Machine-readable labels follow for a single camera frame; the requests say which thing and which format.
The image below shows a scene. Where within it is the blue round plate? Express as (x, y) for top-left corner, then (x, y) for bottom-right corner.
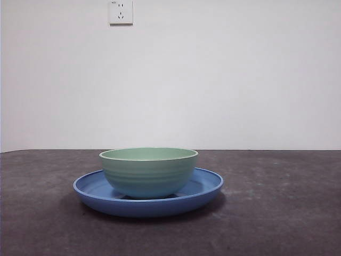
(72, 167), (224, 219)

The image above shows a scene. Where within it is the green ribbed bowl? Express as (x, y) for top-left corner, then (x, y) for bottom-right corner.
(99, 147), (200, 199)

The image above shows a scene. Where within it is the white wall socket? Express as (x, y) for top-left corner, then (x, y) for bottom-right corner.
(109, 0), (134, 27)

